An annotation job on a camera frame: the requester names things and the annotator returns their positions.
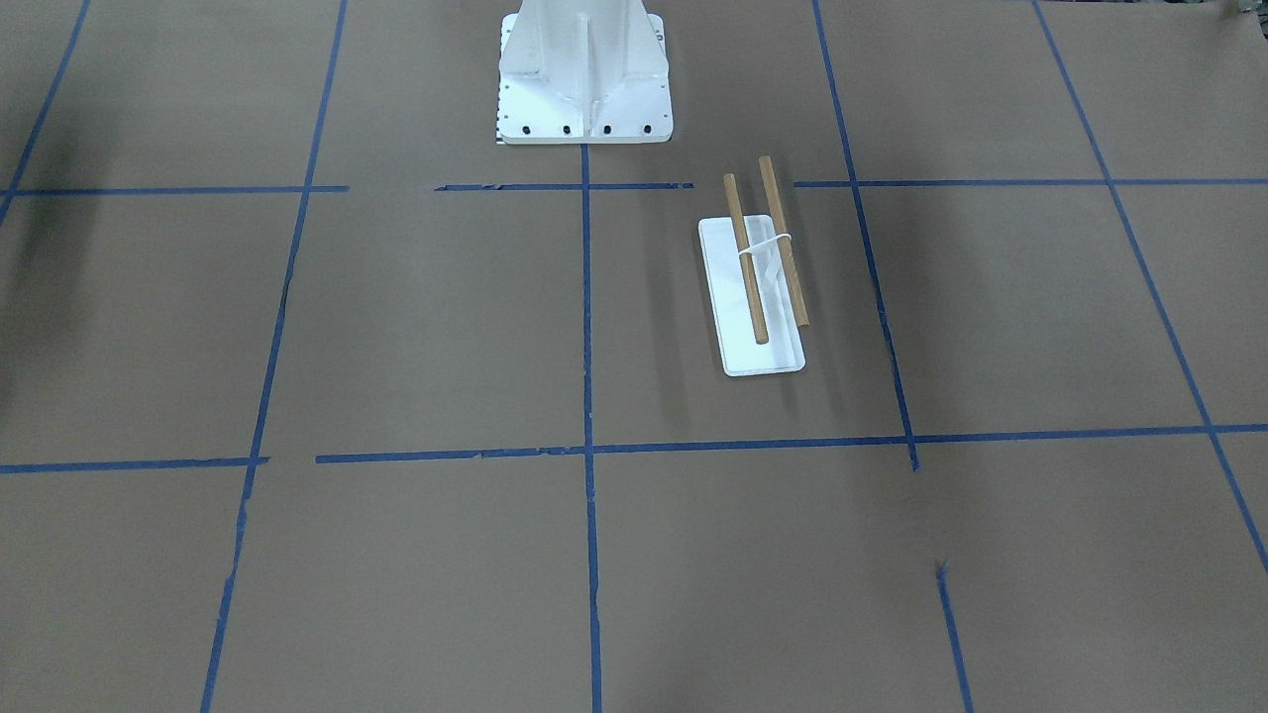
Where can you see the white rack base tray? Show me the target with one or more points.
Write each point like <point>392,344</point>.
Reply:
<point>740,355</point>

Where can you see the wooden rack rod front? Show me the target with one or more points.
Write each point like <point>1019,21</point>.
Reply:
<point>748,269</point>

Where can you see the wooden rack rod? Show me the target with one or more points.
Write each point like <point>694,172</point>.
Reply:
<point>784,239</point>
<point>748,269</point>

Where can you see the wooden rack rod rear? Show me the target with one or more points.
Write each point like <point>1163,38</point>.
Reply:
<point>784,239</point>

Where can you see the white pedestal column base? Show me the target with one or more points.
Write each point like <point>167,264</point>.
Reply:
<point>583,72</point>

